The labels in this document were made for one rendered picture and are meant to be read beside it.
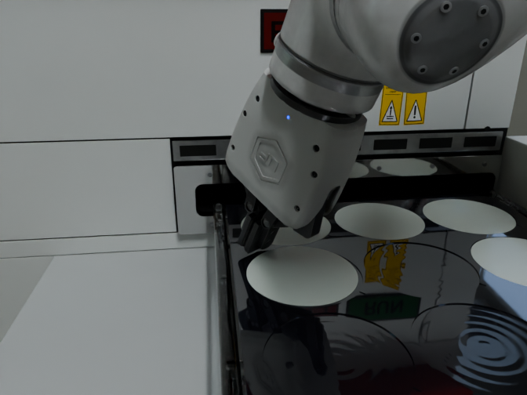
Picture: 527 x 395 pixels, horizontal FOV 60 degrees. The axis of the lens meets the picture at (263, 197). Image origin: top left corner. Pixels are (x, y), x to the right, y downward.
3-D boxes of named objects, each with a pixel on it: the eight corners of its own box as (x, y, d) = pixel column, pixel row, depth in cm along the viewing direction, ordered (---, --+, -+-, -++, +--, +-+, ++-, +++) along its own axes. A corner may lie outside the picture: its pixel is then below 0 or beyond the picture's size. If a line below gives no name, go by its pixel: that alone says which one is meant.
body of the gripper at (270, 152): (244, 48, 34) (209, 165, 41) (343, 125, 29) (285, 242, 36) (309, 44, 39) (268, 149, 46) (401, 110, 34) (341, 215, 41)
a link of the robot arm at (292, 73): (252, 23, 32) (240, 63, 34) (342, 90, 28) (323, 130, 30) (325, 23, 38) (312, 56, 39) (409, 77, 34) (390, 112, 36)
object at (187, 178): (179, 230, 62) (173, 162, 58) (484, 214, 67) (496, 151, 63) (178, 235, 60) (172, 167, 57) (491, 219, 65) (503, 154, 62)
